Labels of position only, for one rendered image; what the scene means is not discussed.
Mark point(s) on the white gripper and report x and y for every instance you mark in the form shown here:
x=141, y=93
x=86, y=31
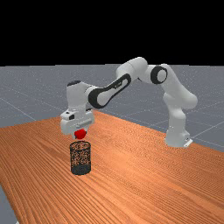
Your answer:
x=74, y=121

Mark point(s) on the red ball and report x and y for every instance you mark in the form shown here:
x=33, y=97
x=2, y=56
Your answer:
x=80, y=134

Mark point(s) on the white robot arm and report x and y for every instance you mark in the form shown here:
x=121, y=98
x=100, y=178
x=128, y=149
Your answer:
x=175, y=99

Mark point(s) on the dark mesh basket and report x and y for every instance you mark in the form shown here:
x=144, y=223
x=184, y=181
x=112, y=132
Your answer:
x=80, y=157

